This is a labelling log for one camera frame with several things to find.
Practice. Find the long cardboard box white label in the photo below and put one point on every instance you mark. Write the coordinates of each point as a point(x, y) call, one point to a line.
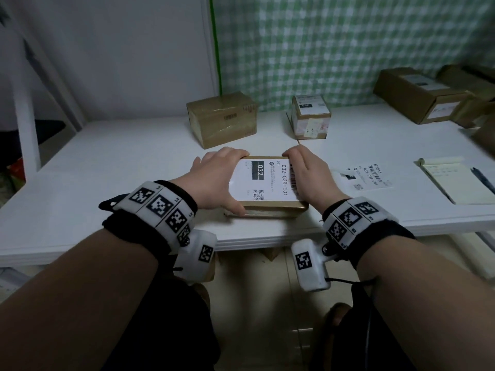
point(419, 94)

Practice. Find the white shelf frame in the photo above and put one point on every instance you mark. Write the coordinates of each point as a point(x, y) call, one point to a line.
point(27, 111)

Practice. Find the green chequered curtain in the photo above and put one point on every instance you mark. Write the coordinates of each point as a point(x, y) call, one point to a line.
point(348, 46)

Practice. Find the taped brown cardboard box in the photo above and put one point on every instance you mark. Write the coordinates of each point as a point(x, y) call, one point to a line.
point(222, 119)

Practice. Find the person's dark shorts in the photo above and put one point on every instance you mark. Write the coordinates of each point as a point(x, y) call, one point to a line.
point(174, 332)

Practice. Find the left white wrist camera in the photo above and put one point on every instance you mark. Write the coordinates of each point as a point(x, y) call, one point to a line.
point(197, 256)

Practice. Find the person's left hand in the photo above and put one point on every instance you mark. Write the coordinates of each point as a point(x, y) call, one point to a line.
point(210, 181)

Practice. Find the person's foot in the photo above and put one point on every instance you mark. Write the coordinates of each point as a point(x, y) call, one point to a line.
point(337, 322)

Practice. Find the person's right hand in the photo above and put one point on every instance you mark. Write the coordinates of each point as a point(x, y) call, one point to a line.
point(319, 183)

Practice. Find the yellow notepad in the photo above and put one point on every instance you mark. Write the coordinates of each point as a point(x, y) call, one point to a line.
point(452, 181)

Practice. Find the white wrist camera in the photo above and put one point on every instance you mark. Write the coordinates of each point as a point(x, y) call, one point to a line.
point(309, 266)
point(197, 256)

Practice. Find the person's left thumb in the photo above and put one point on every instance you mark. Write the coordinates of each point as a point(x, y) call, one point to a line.
point(233, 207)

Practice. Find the wrist band with markers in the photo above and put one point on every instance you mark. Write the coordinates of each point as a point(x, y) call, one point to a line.
point(160, 206)
point(355, 218)

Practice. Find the small cardboard box white label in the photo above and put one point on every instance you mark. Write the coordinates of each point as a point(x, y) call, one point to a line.
point(311, 115)

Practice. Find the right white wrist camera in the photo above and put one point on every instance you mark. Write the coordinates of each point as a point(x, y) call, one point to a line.
point(309, 266)

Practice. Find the person's right thumb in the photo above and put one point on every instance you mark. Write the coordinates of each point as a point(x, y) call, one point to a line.
point(299, 181)

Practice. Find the dark brown cardboard box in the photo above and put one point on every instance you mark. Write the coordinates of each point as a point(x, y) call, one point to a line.
point(477, 83)

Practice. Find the dark blue pen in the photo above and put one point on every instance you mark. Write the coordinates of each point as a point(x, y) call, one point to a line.
point(483, 179)

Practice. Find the person's right forearm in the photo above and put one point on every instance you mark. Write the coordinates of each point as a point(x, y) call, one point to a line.
point(429, 312)

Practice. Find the person's left forearm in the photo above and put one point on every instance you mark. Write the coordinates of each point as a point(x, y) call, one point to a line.
point(77, 305)

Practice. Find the white label backing sheet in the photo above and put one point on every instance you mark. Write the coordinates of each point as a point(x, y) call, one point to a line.
point(367, 176)

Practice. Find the red and green packet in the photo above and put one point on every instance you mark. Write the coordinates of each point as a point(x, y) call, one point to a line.
point(16, 175)

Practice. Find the left wrist band with markers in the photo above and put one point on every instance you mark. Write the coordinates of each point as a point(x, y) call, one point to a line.
point(160, 206)

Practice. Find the right wrist band with markers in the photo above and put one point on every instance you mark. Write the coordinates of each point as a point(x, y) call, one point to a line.
point(355, 218)

